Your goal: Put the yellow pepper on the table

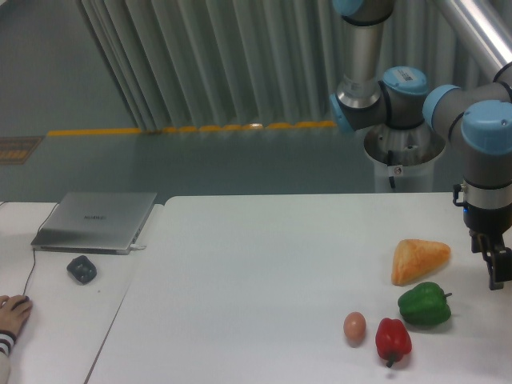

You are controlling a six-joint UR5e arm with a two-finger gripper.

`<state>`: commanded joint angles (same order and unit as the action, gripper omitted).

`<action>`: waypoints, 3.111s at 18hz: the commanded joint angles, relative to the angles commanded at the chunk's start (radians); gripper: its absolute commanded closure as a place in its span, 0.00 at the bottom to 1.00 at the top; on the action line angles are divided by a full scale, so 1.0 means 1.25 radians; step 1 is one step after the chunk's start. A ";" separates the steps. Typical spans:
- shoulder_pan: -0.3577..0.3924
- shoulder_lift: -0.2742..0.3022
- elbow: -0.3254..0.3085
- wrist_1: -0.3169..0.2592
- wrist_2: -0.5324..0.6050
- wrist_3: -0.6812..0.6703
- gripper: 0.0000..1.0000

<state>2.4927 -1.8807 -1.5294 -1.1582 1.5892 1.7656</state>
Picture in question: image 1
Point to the black power adapter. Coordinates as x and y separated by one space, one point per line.
82 270

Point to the red bell pepper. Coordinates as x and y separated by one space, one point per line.
392 341

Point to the orange triangular bread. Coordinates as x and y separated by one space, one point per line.
414 258

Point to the white pleated curtain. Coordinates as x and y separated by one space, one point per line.
219 63

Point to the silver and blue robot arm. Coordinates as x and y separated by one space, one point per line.
410 124

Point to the silver laptop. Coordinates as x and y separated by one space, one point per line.
95 223

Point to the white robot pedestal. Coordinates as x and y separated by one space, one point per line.
403 160

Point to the green bell pepper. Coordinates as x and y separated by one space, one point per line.
425 305

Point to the person's hand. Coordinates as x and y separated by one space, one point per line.
14 321

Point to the brown egg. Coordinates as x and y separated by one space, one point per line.
354 327

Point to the black computer mouse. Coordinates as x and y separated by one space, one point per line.
17 304

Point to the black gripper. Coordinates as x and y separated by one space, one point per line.
487 215

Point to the striped sleeve forearm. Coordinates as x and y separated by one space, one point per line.
8 341

